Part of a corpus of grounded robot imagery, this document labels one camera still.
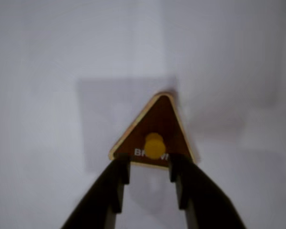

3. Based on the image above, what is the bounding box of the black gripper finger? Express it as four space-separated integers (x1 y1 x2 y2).
168 154 248 229
60 153 131 229

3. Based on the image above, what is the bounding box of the brown triangle piece yellow pin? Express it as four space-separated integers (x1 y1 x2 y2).
108 92 201 169

